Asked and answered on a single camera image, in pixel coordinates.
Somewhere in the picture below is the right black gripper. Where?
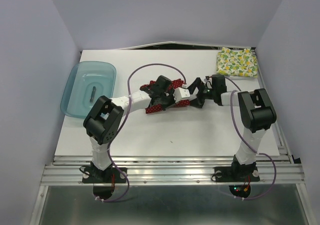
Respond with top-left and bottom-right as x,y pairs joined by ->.
186,77 -> 216,108

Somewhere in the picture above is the red polka dot skirt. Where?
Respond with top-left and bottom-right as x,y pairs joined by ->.
140,75 -> 190,114

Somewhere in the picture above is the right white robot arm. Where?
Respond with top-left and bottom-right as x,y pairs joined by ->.
187,74 -> 277,182

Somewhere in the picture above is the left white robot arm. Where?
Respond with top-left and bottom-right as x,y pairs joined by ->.
83,75 -> 176,182

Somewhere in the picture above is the lemon print folded skirt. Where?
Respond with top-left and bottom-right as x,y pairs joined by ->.
216,47 -> 258,78

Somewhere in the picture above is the small dark object in bin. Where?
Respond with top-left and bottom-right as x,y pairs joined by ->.
89,86 -> 97,104

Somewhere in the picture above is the teal plastic bin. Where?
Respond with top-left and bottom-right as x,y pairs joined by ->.
60,61 -> 117,119

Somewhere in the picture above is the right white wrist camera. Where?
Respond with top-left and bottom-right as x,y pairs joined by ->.
204,76 -> 213,89

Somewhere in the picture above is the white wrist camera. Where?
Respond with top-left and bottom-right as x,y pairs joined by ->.
173,87 -> 191,103
204,76 -> 213,89

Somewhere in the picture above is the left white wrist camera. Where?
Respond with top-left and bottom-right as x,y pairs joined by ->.
173,87 -> 191,103

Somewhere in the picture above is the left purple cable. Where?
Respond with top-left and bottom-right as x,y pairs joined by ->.
94,63 -> 188,203

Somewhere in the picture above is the purple cable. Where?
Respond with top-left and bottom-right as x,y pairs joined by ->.
94,63 -> 188,203
223,75 -> 278,201

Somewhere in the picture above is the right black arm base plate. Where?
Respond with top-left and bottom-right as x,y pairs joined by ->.
211,166 -> 260,183

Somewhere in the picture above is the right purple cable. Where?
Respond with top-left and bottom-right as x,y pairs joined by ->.
223,75 -> 278,201

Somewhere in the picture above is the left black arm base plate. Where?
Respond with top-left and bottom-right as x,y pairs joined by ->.
79,166 -> 127,184

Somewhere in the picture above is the aluminium rail frame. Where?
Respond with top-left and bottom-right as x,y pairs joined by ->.
29,46 -> 316,225

